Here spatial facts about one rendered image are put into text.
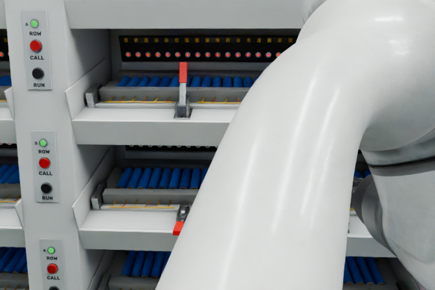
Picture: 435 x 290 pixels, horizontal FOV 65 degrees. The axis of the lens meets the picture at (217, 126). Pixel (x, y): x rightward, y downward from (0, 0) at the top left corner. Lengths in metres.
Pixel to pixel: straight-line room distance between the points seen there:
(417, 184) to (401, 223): 0.04
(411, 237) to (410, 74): 0.12
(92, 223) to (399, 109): 0.55
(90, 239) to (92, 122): 0.21
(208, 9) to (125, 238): 0.40
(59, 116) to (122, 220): 0.21
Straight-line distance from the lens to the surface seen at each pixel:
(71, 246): 0.67
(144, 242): 0.63
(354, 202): 0.44
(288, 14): 0.56
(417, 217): 0.27
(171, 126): 0.55
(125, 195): 0.66
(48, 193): 0.64
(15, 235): 0.71
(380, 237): 0.38
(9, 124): 0.66
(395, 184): 0.27
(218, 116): 0.56
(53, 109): 0.61
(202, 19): 0.55
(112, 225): 0.64
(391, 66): 0.19
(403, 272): 0.81
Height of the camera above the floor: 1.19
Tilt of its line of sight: 9 degrees down
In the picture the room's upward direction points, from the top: straight up
